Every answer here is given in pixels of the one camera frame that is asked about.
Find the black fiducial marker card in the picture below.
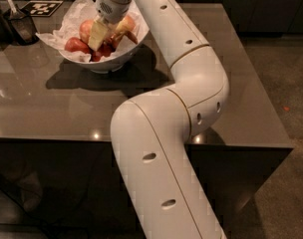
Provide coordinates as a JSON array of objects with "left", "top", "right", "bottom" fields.
[{"left": 23, "top": 0, "right": 63, "bottom": 17}]

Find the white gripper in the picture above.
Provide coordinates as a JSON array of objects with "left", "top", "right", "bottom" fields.
[{"left": 88, "top": 0, "right": 131, "bottom": 51}]

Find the red-yellow apple right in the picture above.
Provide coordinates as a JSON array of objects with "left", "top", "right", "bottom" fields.
[{"left": 111, "top": 31, "right": 138, "bottom": 49}]

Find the red apple front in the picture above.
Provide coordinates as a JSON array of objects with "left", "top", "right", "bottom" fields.
[{"left": 91, "top": 44, "right": 114, "bottom": 62}]

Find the red apple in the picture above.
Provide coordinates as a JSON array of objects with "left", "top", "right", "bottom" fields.
[
  {"left": 65, "top": 37, "right": 91, "bottom": 54},
  {"left": 79, "top": 19, "right": 94, "bottom": 43},
  {"left": 91, "top": 44, "right": 114, "bottom": 62}
]

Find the white bowl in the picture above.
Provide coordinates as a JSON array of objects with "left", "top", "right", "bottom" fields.
[{"left": 57, "top": 0, "right": 151, "bottom": 75}]

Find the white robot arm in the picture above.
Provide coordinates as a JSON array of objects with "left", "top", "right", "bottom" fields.
[{"left": 96, "top": 0, "right": 229, "bottom": 239}]

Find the dark cup with utensil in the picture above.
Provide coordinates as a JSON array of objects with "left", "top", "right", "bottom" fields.
[{"left": 4, "top": 10, "right": 39, "bottom": 46}]

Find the yellow-red apple back right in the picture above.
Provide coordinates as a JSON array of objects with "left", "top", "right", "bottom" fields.
[{"left": 115, "top": 15, "right": 136, "bottom": 33}]

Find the black floor cable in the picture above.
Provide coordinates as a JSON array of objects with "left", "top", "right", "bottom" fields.
[{"left": 0, "top": 149, "right": 103, "bottom": 239}]

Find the white crumpled paper liner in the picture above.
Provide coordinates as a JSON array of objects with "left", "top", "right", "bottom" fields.
[{"left": 35, "top": 0, "right": 150, "bottom": 64}]

